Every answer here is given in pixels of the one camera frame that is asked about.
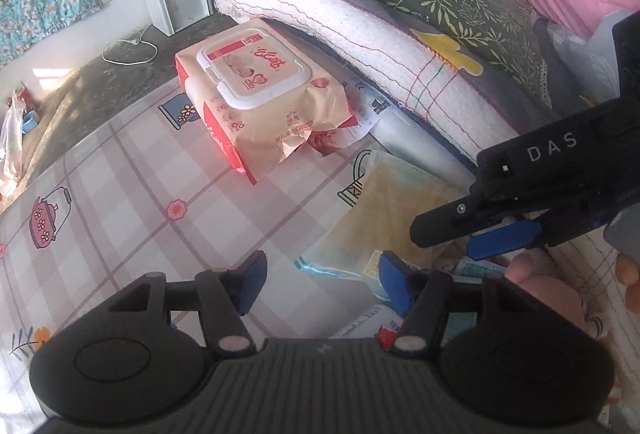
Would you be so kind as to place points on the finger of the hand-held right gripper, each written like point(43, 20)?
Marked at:
point(445, 221)
point(505, 239)

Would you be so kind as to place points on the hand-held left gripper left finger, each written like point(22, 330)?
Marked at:
point(252, 279)

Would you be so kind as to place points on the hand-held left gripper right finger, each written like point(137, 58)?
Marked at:
point(395, 279)

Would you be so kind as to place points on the yellow cloth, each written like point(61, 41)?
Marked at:
point(395, 209)

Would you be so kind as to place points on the pink white plush toy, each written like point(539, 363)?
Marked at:
point(555, 299)

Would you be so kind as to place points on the person's right hand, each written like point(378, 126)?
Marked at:
point(629, 271)

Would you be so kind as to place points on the white printed packet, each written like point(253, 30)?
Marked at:
point(365, 321)

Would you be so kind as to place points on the grey quilt with yellow prints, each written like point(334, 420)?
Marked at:
point(505, 79)

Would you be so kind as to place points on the white paper slip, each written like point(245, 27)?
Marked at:
point(367, 107)

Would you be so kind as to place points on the plaid printed bed sheet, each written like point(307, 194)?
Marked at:
point(125, 174)

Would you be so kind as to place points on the white knitted blanket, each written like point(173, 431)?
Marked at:
point(380, 39)

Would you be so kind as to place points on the red beige wet wipes pack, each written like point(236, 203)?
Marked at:
point(260, 79)

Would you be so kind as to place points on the clear plastic bag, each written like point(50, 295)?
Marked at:
point(11, 139)

